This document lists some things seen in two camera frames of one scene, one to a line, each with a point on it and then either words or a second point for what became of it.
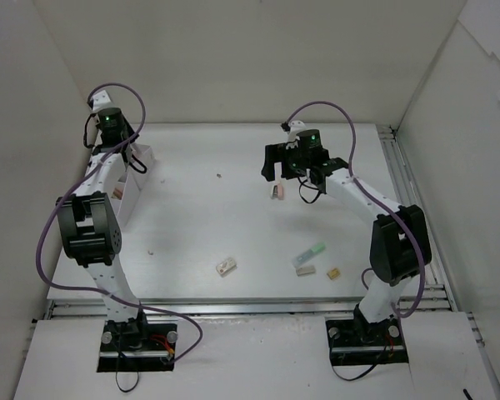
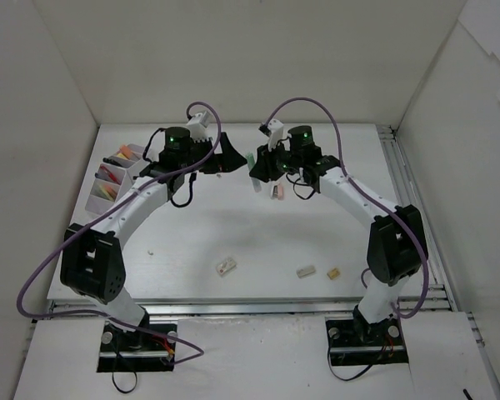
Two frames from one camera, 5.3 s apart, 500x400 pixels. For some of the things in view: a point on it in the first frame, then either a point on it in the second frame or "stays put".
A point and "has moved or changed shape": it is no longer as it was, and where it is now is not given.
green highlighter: [313, 250] -> [251, 160]
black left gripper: [104, 142] -> [216, 154]
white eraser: [305, 270] stays put
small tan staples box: [333, 273] stays put
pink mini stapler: [277, 192] stays put
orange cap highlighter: [117, 193] has moved or changed shape
